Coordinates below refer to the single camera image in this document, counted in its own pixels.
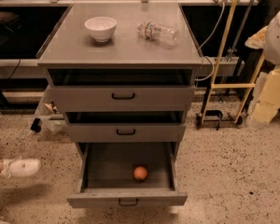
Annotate grey top drawer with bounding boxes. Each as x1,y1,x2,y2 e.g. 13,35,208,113
49,69,194,112

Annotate grey middle drawer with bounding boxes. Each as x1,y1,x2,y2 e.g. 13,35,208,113
66,111,186,143

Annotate grey drawer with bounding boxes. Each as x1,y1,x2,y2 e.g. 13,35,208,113
49,69,194,112
67,143,188,208
66,111,186,143

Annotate orange fruit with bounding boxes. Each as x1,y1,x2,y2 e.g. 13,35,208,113
133,166,148,181

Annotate clear plastic water bottle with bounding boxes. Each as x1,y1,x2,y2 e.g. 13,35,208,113
137,21,178,46

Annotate yellow hand truck frame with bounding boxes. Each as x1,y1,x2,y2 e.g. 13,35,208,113
196,0,264,130

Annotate white ceramic bowl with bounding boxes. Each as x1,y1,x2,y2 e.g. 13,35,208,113
84,17,117,42

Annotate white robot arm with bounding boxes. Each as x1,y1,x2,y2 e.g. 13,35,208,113
245,10,280,123

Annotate grey bottom drawer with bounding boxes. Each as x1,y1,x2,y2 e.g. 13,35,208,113
67,143,188,208

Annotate clear plastic bin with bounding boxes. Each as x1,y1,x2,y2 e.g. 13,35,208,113
35,90,65,133

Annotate white power cable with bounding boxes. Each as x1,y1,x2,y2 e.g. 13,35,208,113
195,0,227,82

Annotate grey drawer cabinet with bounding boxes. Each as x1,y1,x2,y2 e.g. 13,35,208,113
38,3,202,150

